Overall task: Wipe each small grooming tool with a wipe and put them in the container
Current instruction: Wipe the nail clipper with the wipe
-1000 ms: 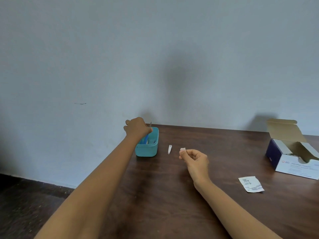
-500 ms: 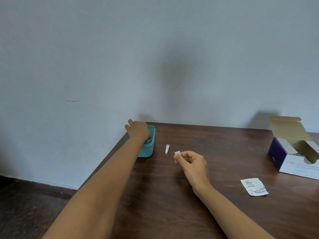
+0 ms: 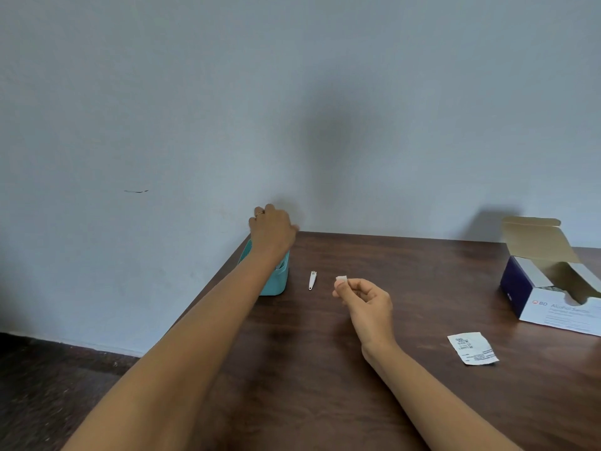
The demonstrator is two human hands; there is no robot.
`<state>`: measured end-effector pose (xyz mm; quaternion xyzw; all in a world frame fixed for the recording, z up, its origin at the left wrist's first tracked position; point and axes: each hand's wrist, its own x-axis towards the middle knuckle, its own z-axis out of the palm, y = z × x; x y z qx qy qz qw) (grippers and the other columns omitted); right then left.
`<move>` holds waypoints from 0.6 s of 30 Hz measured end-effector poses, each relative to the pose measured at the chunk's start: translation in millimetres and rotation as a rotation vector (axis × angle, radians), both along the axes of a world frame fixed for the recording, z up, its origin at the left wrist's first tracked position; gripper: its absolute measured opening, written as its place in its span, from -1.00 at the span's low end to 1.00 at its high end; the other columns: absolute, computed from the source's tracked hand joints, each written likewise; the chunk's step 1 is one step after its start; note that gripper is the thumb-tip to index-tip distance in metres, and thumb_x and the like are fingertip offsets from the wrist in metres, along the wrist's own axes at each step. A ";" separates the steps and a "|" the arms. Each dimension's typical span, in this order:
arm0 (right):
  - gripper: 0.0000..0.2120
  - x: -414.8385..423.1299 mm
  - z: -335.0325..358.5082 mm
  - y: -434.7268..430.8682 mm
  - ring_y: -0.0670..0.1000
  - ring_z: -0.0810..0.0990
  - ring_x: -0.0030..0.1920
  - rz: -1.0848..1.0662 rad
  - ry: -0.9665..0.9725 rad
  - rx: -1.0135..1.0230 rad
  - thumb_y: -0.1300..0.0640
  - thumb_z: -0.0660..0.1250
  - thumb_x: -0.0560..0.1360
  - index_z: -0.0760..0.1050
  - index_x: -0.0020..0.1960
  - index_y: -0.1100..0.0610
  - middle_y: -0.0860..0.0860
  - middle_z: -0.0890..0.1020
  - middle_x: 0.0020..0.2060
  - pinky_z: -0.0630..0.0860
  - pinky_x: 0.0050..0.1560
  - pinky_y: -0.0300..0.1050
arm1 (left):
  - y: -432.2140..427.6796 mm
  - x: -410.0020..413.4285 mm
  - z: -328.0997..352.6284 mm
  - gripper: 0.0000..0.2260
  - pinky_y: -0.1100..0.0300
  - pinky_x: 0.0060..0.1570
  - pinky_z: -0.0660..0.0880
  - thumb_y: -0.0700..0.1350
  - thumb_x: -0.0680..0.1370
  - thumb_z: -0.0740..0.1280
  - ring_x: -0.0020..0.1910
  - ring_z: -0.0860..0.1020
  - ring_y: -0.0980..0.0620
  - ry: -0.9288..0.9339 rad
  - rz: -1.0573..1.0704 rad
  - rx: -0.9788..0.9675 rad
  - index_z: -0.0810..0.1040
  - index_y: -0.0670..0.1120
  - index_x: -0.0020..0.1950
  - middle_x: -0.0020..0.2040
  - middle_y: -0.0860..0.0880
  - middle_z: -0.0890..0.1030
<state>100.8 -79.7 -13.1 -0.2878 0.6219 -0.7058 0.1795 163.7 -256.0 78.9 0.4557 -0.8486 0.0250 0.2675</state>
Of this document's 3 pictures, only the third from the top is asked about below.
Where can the person's right forearm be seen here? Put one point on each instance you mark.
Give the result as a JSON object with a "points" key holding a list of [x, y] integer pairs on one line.
{"points": [[422, 399]]}

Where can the person's left forearm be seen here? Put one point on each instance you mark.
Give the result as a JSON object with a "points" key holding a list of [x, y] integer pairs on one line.
{"points": [[188, 352]]}

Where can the person's right thumb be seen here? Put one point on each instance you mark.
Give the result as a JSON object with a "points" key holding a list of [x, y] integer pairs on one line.
{"points": [[342, 290]]}

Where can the person's right hand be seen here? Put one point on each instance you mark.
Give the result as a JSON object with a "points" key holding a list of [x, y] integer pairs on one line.
{"points": [[373, 314]]}

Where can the person's left thumb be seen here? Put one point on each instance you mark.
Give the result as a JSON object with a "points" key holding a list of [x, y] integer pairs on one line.
{"points": [[293, 227]]}

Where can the torn white swab wrapper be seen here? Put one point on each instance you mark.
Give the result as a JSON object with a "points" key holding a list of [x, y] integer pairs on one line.
{"points": [[473, 348]]}

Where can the open blue white cardboard box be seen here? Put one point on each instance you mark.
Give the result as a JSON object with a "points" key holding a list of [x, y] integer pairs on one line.
{"points": [[544, 277]]}

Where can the silver nail clipper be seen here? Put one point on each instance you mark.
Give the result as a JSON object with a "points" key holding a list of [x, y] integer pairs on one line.
{"points": [[312, 280]]}

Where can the teal plastic container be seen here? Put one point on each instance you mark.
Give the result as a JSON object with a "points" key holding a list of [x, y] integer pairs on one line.
{"points": [[274, 279]]}

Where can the person's left hand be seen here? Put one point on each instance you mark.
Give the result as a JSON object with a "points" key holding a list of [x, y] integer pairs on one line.
{"points": [[272, 232]]}

